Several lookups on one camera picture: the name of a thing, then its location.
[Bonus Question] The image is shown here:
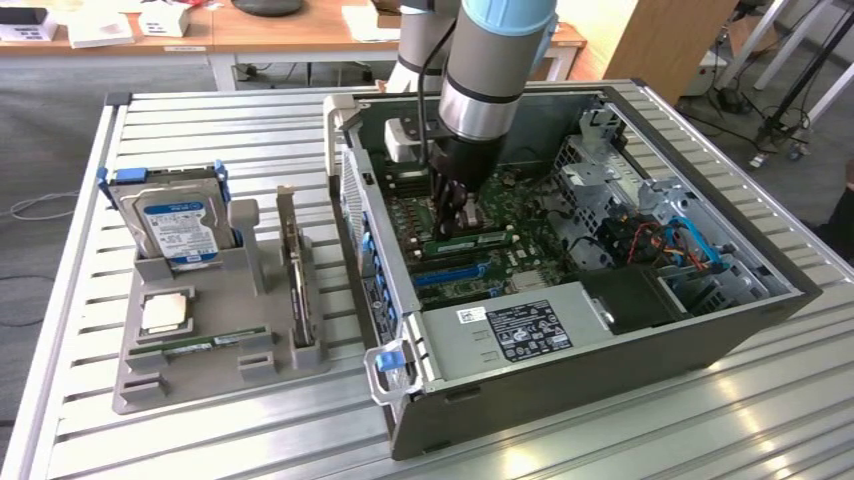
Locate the green motherboard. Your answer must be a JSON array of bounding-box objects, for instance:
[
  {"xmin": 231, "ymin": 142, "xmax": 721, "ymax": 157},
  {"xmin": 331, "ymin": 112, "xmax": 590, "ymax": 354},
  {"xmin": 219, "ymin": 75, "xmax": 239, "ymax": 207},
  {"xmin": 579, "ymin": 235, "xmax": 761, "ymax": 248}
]
[{"xmin": 371, "ymin": 163, "xmax": 583, "ymax": 312}]

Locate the black floor device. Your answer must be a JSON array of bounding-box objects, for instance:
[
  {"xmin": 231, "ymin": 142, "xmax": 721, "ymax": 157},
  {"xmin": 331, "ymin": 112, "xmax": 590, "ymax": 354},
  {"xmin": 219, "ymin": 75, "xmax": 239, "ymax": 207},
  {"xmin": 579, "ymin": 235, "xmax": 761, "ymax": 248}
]
[{"xmin": 705, "ymin": 85, "xmax": 746, "ymax": 115}]

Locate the black camera cable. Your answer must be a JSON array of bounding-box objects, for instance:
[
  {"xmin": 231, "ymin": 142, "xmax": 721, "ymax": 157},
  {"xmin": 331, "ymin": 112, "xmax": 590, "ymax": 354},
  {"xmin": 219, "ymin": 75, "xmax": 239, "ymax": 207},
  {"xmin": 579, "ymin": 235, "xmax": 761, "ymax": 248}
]
[{"xmin": 416, "ymin": 14, "xmax": 462, "ymax": 161}]

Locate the dark round object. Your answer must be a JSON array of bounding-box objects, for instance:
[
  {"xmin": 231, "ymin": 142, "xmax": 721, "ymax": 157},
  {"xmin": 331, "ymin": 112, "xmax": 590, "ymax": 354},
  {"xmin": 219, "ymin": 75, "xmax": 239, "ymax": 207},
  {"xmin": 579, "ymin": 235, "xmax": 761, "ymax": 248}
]
[{"xmin": 231, "ymin": 0, "xmax": 310, "ymax": 18}]

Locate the wooden cabinet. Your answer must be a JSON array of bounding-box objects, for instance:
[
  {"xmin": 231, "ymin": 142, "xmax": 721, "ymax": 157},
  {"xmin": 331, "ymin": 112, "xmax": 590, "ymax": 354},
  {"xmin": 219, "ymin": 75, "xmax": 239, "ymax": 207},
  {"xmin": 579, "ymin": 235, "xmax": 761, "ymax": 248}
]
[{"xmin": 602, "ymin": 0, "xmax": 741, "ymax": 107}]

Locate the black wheeled stand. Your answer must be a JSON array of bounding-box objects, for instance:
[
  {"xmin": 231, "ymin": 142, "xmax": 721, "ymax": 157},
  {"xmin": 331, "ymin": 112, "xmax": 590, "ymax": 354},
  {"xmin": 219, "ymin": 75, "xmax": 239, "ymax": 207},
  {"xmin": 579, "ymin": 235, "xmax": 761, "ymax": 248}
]
[{"xmin": 747, "ymin": 27, "xmax": 854, "ymax": 170}]

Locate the wooden desk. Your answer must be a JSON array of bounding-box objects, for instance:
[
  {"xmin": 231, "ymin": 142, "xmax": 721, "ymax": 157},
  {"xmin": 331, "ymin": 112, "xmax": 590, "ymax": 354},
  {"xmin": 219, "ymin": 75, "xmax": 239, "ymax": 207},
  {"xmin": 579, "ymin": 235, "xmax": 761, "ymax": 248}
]
[
  {"xmin": 0, "ymin": 0, "xmax": 215, "ymax": 59},
  {"xmin": 207, "ymin": 0, "xmax": 590, "ymax": 92}
]

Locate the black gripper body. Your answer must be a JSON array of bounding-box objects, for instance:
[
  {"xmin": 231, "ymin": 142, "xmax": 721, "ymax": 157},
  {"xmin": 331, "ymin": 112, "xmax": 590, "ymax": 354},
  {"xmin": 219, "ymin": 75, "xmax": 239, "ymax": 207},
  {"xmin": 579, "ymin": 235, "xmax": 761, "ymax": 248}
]
[{"xmin": 432, "ymin": 132, "xmax": 506, "ymax": 195}]

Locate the blue disk wire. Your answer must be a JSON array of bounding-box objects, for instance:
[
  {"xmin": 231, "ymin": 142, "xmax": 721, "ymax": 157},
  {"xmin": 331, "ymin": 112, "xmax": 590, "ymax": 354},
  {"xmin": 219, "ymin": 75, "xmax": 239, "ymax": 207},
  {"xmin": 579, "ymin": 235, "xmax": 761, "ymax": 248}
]
[{"xmin": 666, "ymin": 215, "xmax": 733, "ymax": 274}]

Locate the white machine cabinet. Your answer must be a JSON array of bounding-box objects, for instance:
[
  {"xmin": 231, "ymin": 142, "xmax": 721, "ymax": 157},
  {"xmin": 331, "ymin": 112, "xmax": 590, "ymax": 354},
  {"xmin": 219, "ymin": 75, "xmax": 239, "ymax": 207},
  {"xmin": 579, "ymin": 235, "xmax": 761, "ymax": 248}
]
[{"xmin": 681, "ymin": 47, "xmax": 734, "ymax": 99}]

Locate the red orange wire bundle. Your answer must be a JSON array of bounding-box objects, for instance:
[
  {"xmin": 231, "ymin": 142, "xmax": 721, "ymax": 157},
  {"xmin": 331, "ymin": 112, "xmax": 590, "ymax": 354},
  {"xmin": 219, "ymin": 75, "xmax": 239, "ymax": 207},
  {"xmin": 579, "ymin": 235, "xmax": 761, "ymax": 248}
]
[{"xmin": 630, "ymin": 219, "xmax": 673, "ymax": 264}]

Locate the blue expansion slot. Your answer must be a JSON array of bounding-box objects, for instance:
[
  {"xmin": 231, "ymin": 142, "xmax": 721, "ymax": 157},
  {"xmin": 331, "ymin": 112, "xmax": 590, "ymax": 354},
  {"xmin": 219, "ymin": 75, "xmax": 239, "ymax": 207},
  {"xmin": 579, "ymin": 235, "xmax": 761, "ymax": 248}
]
[{"xmin": 410, "ymin": 262, "xmax": 487, "ymax": 289}]

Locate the white metal table leg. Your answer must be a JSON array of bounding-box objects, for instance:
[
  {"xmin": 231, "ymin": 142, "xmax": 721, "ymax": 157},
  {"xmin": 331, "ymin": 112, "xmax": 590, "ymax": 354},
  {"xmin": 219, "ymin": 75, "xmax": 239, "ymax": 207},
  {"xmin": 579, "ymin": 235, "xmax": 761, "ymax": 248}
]
[
  {"xmin": 753, "ymin": 0, "xmax": 829, "ymax": 92},
  {"xmin": 803, "ymin": 69, "xmax": 854, "ymax": 132}
]

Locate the silver chipset heatsink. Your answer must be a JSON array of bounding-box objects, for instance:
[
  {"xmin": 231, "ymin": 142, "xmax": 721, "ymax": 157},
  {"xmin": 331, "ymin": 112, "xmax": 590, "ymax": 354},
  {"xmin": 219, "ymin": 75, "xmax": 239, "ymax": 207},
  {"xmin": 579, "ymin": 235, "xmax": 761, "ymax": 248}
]
[{"xmin": 510, "ymin": 272, "xmax": 550, "ymax": 296}]

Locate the person in dark trousers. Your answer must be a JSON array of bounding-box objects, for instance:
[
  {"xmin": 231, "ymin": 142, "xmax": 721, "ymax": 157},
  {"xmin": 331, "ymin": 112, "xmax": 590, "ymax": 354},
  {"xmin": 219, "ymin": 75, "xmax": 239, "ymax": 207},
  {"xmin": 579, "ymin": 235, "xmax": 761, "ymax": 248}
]
[{"xmin": 814, "ymin": 158, "xmax": 854, "ymax": 241}]

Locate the white carton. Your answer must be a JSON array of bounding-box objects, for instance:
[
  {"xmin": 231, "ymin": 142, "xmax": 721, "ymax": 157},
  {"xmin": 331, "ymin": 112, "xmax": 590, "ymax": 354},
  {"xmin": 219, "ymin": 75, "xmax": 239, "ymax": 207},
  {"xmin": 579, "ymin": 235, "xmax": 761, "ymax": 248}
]
[{"xmin": 136, "ymin": 5, "xmax": 190, "ymax": 38}]

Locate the black PC case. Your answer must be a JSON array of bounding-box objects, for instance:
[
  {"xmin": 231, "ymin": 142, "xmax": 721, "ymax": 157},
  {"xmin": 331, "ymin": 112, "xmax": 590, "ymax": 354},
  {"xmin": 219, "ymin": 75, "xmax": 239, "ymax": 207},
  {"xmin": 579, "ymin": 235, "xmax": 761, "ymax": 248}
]
[{"xmin": 322, "ymin": 78, "xmax": 823, "ymax": 462}]

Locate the white booklet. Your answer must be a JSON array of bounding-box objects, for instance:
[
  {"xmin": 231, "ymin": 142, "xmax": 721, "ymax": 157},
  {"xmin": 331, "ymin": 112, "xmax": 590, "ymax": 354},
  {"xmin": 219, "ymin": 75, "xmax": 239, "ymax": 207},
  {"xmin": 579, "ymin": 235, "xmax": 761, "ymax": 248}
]
[{"xmin": 66, "ymin": 12, "xmax": 136, "ymax": 50}]

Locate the white box with black top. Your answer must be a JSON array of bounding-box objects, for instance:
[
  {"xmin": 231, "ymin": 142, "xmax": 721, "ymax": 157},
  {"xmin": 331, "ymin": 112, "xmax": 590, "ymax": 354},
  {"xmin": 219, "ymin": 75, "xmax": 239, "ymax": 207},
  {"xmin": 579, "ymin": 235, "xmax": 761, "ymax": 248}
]
[{"xmin": 0, "ymin": 5, "xmax": 60, "ymax": 44}]

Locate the silver CPU chip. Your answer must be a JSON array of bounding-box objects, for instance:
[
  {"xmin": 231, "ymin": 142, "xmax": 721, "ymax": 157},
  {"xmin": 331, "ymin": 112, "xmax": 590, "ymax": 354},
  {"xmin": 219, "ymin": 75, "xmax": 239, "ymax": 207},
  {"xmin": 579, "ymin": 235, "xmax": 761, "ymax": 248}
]
[{"xmin": 138, "ymin": 291, "xmax": 194, "ymax": 335}]

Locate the graphics card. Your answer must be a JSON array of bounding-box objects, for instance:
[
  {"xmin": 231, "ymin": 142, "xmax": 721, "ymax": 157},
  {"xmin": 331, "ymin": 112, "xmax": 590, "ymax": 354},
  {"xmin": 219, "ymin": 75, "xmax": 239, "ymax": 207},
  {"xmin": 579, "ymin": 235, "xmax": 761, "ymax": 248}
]
[{"xmin": 274, "ymin": 183, "xmax": 319, "ymax": 350}]

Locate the grey power supply unit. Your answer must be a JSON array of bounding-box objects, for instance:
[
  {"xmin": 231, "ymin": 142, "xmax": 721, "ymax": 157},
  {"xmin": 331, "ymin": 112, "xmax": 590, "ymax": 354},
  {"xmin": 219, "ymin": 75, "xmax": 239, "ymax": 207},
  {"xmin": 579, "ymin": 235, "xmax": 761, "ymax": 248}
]
[{"xmin": 404, "ymin": 282, "xmax": 617, "ymax": 395}]

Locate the white floor cable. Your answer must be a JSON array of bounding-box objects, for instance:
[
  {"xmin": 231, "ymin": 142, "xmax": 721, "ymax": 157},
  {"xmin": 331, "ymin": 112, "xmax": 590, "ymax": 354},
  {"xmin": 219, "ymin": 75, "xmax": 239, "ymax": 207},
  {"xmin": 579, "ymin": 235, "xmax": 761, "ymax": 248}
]
[{"xmin": 9, "ymin": 193, "xmax": 83, "ymax": 222}]

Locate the grey parts rack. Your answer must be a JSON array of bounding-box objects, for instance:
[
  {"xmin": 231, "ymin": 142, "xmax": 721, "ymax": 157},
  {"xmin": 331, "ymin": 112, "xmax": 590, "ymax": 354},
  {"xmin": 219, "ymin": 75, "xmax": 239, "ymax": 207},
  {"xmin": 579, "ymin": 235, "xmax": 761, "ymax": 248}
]
[{"xmin": 111, "ymin": 196, "xmax": 335, "ymax": 416}]

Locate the white paper stack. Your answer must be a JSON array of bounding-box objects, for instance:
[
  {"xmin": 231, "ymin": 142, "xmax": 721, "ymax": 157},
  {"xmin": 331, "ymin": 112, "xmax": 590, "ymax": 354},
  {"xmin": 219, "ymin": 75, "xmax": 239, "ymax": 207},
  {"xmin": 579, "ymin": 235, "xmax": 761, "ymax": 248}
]
[{"xmin": 342, "ymin": 8, "xmax": 403, "ymax": 44}]

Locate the hard disk with blue bracket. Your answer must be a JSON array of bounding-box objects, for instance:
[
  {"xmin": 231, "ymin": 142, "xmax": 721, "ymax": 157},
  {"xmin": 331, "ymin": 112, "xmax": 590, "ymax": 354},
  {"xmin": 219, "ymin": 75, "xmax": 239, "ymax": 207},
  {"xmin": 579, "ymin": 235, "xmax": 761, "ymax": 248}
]
[{"xmin": 95, "ymin": 158, "xmax": 234, "ymax": 274}]

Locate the green RAM stick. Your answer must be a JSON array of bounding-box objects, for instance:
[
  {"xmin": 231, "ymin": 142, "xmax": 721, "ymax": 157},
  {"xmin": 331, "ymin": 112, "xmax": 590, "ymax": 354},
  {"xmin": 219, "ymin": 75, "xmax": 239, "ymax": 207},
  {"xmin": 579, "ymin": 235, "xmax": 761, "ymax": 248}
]
[
  {"xmin": 127, "ymin": 324, "xmax": 268, "ymax": 355},
  {"xmin": 420, "ymin": 225, "xmax": 521, "ymax": 255}
]

